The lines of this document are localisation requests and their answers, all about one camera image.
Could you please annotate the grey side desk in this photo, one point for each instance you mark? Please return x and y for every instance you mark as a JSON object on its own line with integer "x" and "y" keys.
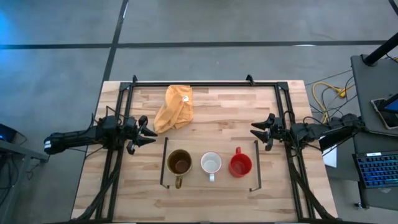
{"x": 367, "y": 93}

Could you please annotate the phone in tan case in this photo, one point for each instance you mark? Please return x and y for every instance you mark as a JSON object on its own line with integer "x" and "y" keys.
{"x": 387, "y": 119}

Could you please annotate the white mug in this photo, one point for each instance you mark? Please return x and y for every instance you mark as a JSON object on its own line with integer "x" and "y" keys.
{"x": 211, "y": 163}

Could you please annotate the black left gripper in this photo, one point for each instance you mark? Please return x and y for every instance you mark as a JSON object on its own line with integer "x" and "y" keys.
{"x": 132, "y": 127}

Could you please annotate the black aluminium table frame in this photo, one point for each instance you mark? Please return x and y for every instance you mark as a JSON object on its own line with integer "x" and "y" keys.
{"x": 202, "y": 84}

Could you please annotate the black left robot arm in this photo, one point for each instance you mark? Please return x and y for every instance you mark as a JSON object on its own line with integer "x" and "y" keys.
{"x": 74, "y": 138}

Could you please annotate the white paper sheet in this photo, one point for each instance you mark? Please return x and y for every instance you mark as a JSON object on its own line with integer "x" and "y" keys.
{"x": 330, "y": 159}

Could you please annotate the blue lit device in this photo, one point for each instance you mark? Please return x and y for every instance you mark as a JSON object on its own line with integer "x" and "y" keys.
{"x": 6, "y": 133}

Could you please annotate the backlit laptop keyboard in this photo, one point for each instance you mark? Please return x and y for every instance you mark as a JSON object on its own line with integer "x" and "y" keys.
{"x": 377, "y": 169}

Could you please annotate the brown glazed mug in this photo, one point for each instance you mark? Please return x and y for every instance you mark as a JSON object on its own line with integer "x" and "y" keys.
{"x": 179, "y": 163}

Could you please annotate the black pole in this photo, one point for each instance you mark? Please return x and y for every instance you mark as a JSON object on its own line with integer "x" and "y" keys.
{"x": 381, "y": 51}

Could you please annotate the wooden shelf with black legs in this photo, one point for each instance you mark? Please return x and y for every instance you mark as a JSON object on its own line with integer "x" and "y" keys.
{"x": 199, "y": 184}

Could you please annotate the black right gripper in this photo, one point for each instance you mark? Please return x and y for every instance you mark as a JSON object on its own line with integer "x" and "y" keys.
{"x": 275, "y": 129}

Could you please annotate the grey metal cart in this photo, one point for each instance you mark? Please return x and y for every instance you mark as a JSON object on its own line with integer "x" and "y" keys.
{"x": 25, "y": 154}

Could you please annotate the orange cloth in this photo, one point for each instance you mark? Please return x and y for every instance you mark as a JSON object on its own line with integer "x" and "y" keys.
{"x": 175, "y": 109}

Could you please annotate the red mug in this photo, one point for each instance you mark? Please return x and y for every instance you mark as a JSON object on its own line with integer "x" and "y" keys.
{"x": 240, "y": 166}

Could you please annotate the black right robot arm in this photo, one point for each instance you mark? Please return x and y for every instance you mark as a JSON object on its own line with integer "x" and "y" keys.
{"x": 326, "y": 130}

